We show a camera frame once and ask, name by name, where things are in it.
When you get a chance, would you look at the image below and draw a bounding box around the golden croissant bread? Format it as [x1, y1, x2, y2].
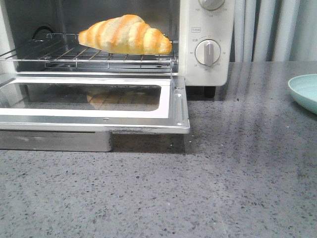
[78, 14, 172, 55]

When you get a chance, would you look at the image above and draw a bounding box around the oven glass door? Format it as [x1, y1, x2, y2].
[0, 72, 190, 152]

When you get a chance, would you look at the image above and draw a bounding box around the white Toshiba toaster oven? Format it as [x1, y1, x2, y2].
[0, 0, 234, 97]

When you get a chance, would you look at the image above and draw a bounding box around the lower timer knob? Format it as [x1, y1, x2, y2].
[195, 40, 220, 66]

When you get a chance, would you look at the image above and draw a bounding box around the upper temperature knob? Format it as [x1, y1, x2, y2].
[199, 0, 225, 11]

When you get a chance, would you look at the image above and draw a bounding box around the white curtain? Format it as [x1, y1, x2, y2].
[230, 0, 317, 62]

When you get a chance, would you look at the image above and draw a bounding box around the light green plate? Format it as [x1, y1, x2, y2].
[288, 74, 317, 115]

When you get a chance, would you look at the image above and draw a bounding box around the wire oven rack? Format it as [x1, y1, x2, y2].
[0, 33, 178, 72]

